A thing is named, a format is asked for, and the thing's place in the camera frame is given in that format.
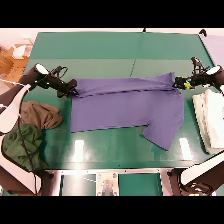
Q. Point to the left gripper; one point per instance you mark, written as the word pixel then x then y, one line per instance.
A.
pixel 66 87

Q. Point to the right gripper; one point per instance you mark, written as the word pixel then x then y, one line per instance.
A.
pixel 180 82

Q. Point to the purple T-shirt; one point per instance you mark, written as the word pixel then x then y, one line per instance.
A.
pixel 126 108

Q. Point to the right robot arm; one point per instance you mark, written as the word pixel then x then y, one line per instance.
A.
pixel 213 76

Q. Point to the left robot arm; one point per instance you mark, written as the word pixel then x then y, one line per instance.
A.
pixel 13 101

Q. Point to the brown garment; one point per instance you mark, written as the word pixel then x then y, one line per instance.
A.
pixel 41 115

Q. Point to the white folded garment stack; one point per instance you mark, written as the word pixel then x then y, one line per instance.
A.
pixel 210 116

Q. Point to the brown cardboard box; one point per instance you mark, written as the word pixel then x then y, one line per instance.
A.
pixel 11 63

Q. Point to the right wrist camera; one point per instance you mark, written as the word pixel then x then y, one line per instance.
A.
pixel 196 64

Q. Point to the silver frame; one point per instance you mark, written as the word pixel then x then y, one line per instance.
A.
pixel 107 182

